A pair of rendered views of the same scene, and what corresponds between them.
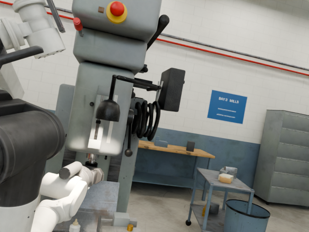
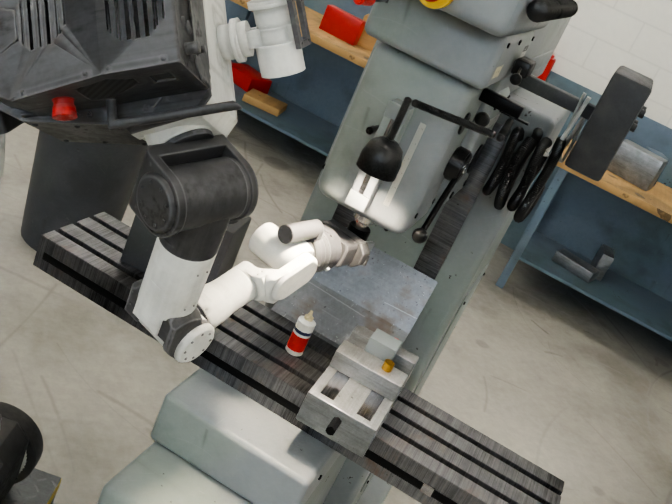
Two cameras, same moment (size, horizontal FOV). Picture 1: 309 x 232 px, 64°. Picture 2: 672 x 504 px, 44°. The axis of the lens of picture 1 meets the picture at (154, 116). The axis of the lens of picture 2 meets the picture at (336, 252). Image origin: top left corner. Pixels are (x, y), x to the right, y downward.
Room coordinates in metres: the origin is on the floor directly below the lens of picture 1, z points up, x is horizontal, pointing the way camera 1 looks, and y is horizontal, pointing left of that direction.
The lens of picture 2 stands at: (-0.50, -0.42, 1.88)
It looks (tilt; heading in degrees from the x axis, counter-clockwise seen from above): 24 degrees down; 24
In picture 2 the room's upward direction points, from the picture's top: 24 degrees clockwise
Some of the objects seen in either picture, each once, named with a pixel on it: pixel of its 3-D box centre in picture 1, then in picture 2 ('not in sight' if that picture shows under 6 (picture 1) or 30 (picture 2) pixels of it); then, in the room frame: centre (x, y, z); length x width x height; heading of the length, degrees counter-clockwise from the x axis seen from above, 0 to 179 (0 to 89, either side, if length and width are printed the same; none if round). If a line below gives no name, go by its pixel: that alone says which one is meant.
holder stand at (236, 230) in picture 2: not in sight; (187, 236); (0.91, 0.56, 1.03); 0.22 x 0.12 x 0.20; 109
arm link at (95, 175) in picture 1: (81, 177); (327, 247); (0.86, 0.21, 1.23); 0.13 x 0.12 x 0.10; 87
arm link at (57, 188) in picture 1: (66, 181); (292, 245); (0.75, 0.23, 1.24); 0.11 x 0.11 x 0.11; 87
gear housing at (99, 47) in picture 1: (110, 57); (455, 31); (0.99, 0.21, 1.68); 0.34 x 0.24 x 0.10; 12
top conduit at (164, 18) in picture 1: (150, 37); (553, 8); (1.01, 0.07, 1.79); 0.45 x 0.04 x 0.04; 12
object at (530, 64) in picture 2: (141, 68); (518, 70); (1.04, 0.09, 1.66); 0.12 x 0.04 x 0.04; 12
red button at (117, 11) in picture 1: (117, 9); not in sight; (0.70, 0.16, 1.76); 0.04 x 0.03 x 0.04; 102
